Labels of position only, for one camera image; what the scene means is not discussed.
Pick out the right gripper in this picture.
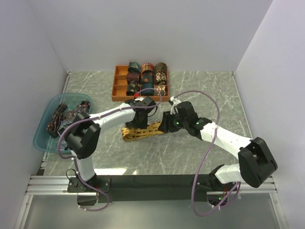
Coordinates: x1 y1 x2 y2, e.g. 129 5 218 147
157 110 188 133

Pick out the yellow beetle print tie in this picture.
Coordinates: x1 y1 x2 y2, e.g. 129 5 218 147
122 122 164 141

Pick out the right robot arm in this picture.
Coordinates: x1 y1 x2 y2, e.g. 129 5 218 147
158 98 278 190

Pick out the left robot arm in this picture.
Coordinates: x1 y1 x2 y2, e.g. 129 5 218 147
61 96 157 192

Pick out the teal plain rolled tie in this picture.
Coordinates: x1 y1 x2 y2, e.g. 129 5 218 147
140 83 154 96

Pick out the red green paisley rolled tie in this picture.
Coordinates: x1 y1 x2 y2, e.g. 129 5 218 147
154 85 167 96

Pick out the black gold rolled tie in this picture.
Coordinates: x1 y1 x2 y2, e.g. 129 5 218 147
126 81 140 96

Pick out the orange wooden compartment tray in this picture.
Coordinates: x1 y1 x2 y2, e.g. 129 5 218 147
111 65 170 103

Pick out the maroon rolled tie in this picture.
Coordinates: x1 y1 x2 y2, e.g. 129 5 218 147
126 72 140 84

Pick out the brown floral rolled tie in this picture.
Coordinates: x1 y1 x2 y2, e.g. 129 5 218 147
154 72 167 85

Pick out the red patterned rolled tie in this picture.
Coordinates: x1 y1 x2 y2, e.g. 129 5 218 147
141 62 154 74

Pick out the dark green rolled tie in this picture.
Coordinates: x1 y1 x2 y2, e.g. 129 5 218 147
128 61 142 73

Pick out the brown patterned rolled tie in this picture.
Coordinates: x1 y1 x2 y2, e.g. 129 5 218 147
154 62 167 73

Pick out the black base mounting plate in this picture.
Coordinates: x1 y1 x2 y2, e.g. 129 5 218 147
67 174 229 206

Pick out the black red dotted tie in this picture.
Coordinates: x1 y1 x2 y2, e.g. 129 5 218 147
46 103 67 138

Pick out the teal plastic basin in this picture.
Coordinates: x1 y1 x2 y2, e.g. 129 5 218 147
33 93 92 153

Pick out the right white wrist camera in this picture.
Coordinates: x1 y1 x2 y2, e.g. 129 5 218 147
168 96 181 115

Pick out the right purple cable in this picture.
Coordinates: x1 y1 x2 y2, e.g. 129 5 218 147
171 90 241 217

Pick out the purple cable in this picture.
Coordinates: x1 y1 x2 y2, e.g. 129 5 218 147
57 87 164 212
171 90 241 217

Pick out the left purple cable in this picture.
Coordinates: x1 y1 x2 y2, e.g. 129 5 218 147
57 87 164 212

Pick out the aluminium rail frame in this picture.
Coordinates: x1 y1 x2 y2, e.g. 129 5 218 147
17 71 288 229

